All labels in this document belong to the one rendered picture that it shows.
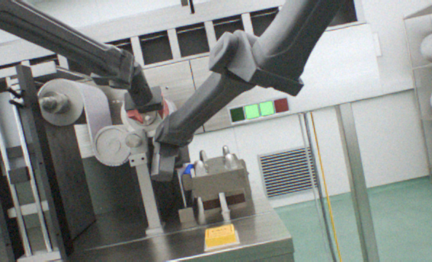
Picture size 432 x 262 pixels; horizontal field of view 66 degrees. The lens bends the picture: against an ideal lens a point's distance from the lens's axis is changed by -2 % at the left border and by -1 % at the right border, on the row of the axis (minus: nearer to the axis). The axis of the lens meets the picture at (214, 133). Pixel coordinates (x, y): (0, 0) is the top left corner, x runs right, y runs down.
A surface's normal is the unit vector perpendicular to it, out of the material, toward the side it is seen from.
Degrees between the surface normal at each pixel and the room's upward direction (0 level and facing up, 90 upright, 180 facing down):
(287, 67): 131
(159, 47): 90
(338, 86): 90
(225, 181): 90
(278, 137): 90
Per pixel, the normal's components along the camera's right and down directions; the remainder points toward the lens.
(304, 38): 0.13, 0.68
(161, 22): 0.00, 0.05
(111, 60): 0.93, 0.07
